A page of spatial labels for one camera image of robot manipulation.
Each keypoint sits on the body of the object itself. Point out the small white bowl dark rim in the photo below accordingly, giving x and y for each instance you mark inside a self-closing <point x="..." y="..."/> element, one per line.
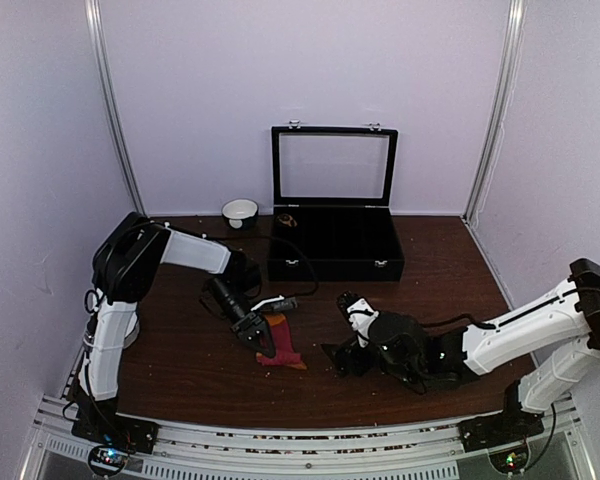
<point x="240" y="214"/>

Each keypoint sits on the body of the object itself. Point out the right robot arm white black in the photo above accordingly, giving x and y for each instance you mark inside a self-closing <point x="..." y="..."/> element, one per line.
<point x="567" y="316"/>

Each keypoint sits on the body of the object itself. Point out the white fluted dish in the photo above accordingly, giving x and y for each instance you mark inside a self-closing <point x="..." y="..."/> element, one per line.
<point x="132" y="332"/>

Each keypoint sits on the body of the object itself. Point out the aluminium corner post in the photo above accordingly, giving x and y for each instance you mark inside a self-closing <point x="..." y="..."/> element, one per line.
<point x="504" y="87"/>
<point x="98" y="42"/>

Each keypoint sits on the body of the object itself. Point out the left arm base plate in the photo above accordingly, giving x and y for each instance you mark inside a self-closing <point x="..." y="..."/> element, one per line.
<point x="120" y="432"/>

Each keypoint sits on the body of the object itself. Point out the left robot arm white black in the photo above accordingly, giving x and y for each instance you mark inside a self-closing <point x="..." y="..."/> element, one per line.
<point x="124" y="268"/>

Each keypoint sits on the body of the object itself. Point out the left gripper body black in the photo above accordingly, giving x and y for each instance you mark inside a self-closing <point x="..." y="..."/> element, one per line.
<point x="222" y="292"/>

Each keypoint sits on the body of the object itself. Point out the black tan argyle sock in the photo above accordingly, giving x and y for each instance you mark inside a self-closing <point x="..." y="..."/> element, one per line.
<point x="285" y="220"/>

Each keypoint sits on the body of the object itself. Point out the maroon orange-toed sock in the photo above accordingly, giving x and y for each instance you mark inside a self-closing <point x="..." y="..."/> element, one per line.
<point x="285" y="353"/>

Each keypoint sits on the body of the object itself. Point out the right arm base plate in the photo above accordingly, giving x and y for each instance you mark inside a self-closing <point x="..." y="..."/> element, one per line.
<point x="510" y="425"/>

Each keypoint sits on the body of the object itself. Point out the black display case glass lid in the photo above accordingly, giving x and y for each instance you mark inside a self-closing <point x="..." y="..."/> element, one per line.
<point x="336" y="182"/>

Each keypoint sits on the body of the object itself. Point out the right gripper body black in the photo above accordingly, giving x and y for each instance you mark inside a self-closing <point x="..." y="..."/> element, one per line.
<point x="412" y="379"/>

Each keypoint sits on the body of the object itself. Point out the right aluminium corner post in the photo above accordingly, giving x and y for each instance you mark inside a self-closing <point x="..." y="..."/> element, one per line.
<point x="504" y="87"/>

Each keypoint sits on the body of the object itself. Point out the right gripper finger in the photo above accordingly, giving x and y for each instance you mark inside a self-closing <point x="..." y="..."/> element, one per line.
<point x="348" y="303"/>
<point x="349" y="358"/>

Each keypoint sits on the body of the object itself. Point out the left aluminium corner post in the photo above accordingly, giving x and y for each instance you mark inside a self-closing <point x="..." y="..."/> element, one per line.
<point x="98" y="42"/>

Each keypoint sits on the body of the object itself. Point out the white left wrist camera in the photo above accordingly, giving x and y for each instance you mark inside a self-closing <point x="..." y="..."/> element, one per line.
<point x="276" y="304"/>

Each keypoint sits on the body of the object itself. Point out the aluminium front rail frame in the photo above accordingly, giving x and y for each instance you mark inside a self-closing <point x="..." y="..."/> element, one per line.
<point x="423" y="450"/>

